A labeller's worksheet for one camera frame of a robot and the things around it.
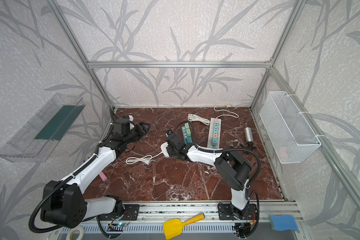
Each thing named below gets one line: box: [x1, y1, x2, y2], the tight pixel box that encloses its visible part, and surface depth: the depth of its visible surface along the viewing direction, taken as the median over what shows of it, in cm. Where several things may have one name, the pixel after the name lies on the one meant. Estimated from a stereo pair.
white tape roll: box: [66, 225, 85, 240], surface depth 69 cm
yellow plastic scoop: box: [163, 212, 205, 240], surface depth 72 cm
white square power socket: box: [160, 141, 170, 158], surface depth 97 cm
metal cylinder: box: [244, 127, 254, 143], surface depth 103 cm
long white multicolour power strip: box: [207, 117, 222, 149], surface depth 101 cm
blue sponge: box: [270, 214, 300, 233], surface depth 71 cm
